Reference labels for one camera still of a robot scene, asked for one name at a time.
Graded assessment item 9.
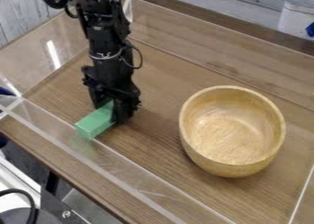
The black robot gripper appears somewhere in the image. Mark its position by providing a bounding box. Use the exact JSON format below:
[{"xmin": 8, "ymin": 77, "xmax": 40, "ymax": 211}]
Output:
[{"xmin": 81, "ymin": 51, "xmax": 141, "ymax": 124}]

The green rectangular block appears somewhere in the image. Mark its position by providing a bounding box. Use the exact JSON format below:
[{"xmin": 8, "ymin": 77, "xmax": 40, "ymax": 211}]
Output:
[{"xmin": 75, "ymin": 101, "xmax": 115, "ymax": 140}]

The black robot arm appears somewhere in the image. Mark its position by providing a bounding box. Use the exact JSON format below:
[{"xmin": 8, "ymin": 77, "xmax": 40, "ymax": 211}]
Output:
[{"xmin": 43, "ymin": 0, "xmax": 141, "ymax": 124}]

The brown wooden bowl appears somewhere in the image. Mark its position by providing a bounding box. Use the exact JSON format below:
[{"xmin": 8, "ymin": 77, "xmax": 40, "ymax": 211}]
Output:
[{"xmin": 179, "ymin": 85, "xmax": 286, "ymax": 178}]

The clear acrylic front barrier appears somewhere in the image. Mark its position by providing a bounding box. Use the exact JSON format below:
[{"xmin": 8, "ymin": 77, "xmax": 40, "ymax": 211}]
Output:
[{"xmin": 0, "ymin": 77, "xmax": 235, "ymax": 224}]

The blue object at left edge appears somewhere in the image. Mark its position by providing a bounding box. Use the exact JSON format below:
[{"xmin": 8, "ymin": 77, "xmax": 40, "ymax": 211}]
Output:
[{"xmin": 0, "ymin": 86, "xmax": 14, "ymax": 96}]

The blue object at edge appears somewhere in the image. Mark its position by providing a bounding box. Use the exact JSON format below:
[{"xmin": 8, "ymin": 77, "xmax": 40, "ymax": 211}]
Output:
[
  {"xmin": 0, "ymin": 86, "xmax": 14, "ymax": 96},
  {"xmin": 306, "ymin": 22, "xmax": 314, "ymax": 38}
]

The black table leg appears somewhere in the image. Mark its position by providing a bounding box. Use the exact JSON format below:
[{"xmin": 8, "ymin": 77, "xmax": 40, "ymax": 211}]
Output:
[{"xmin": 45, "ymin": 172, "xmax": 59, "ymax": 195}]

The white cylindrical container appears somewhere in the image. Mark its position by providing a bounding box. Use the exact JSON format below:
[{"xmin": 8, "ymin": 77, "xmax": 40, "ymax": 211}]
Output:
[{"xmin": 276, "ymin": 1, "xmax": 314, "ymax": 41}]

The blue object at right edge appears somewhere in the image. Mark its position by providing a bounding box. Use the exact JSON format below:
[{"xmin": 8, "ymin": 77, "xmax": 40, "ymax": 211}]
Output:
[{"xmin": 306, "ymin": 22, "xmax": 314, "ymax": 38}]

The clear acrylic corner bracket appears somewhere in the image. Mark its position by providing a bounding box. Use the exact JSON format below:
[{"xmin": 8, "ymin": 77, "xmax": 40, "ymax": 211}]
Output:
[{"xmin": 123, "ymin": 0, "xmax": 133, "ymax": 23}]

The black cable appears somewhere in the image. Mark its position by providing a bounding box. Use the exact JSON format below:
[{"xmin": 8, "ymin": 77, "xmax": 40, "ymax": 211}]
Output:
[{"xmin": 0, "ymin": 188, "xmax": 40, "ymax": 224}]

